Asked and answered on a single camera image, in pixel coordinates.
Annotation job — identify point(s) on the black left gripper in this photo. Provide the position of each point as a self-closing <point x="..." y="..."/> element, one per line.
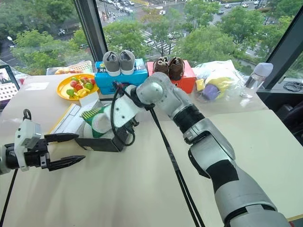
<point x="35" y="156"/>

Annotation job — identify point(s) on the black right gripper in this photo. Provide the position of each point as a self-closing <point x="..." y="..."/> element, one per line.
<point x="129" y="124"/>

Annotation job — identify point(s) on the green white cup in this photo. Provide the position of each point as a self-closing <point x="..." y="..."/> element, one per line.
<point x="100" y="125"/>

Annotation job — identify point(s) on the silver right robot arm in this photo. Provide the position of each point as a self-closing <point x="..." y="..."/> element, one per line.
<point x="213" y="144"/>

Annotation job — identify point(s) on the blue shoebox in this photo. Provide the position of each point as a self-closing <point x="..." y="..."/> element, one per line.
<point x="132" y="80"/>

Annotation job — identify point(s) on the red shoebox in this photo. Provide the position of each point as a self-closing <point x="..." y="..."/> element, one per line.
<point x="187" y="80"/>

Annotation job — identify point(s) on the white and green shoe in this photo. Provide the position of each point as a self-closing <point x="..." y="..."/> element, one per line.
<point x="91" y="114"/>

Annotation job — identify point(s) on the white wrapping paper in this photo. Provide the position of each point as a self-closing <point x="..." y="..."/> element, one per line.
<point x="88" y="99"/>

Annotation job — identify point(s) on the green toy apple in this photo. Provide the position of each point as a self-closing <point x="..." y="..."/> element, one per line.
<point x="69" y="92"/>
<point x="88" y="85"/>

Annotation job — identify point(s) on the yellow toy banana piece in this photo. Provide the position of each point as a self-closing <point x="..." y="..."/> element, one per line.
<point x="81" y="93"/>

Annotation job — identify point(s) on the yellow plate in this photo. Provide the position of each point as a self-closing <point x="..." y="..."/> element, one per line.
<point x="62" y="87"/>

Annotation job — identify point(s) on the red toy apple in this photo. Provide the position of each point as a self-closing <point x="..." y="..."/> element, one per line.
<point x="73" y="83"/>
<point x="78" y="87"/>

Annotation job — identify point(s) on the white paper sheet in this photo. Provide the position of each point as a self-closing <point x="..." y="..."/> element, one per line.
<point x="36" y="86"/>

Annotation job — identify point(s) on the grey shoe with white sole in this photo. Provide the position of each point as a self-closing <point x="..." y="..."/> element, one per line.
<point x="127" y="61"/>
<point x="111" y="62"/>

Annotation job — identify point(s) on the brown shoe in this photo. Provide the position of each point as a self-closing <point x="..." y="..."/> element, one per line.
<point x="161" y="65"/>
<point x="176" y="68"/>

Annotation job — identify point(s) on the white plastic basket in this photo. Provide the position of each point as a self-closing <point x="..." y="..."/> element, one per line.
<point x="82" y="66"/>

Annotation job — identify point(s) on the tablet device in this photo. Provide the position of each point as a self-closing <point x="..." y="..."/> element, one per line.
<point x="8" y="87"/>

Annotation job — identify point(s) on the yellow toy block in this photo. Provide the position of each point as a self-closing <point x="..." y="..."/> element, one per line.
<point x="200" y="84"/>

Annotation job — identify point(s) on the purple and yellow toy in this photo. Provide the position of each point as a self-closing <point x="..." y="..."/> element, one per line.
<point x="214" y="88"/>

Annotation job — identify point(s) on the clear plastic bag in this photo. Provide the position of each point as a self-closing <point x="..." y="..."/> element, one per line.
<point x="227" y="71"/>

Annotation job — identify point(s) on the clear bottle with lilac cap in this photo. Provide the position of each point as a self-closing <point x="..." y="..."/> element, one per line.
<point x="256" y="75"/>

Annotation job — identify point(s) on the black chair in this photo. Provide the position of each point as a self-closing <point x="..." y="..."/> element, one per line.
<point x="292" y="120"/>

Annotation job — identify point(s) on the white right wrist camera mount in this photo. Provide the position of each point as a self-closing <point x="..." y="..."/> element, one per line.
<point x="123" y="111"/>

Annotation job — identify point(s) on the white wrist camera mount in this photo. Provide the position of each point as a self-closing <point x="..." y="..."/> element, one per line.
<point x="123" y="111"/>
<point x="23" y="138"/>

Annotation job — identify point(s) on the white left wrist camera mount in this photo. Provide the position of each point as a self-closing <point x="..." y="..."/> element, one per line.
<point x="23" y="138"/>

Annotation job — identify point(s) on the dark window frame post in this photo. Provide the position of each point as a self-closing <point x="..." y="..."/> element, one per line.
<point x="91" y="30"/>
<point x="284" y="47"/>

